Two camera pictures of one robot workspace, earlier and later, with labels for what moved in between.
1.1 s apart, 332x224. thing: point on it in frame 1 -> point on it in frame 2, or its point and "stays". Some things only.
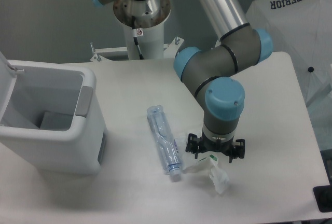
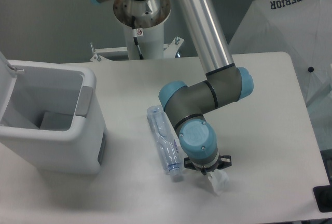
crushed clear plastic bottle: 165,140 stays
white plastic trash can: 52,118 stays
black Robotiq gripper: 206,146 -> 223,162
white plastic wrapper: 209,165 stays
